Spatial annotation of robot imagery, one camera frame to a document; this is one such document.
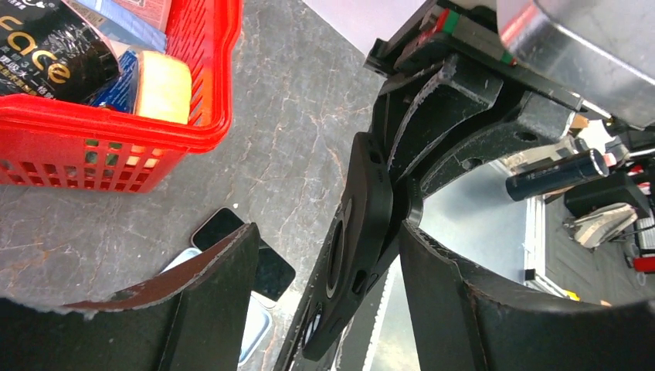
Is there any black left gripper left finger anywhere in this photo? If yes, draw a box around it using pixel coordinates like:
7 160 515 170
1 240 253 370

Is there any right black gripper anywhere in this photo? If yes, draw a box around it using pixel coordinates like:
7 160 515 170
365 1 582 197

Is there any black phone from blue case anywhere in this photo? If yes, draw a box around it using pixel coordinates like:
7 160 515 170
190 207 296 308

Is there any blue box in basket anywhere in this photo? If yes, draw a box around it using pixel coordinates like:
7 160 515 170
66 1 167 53

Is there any black packet in basket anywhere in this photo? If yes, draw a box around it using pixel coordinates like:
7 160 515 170
1 1 120 104

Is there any yellow sponge in basket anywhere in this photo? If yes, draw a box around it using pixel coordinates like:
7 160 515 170
134 51 192 125

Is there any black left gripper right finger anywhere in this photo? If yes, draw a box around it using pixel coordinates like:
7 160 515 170
399 222 654 370

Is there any red plastic basket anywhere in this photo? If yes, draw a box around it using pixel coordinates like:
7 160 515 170
1 1 243 192

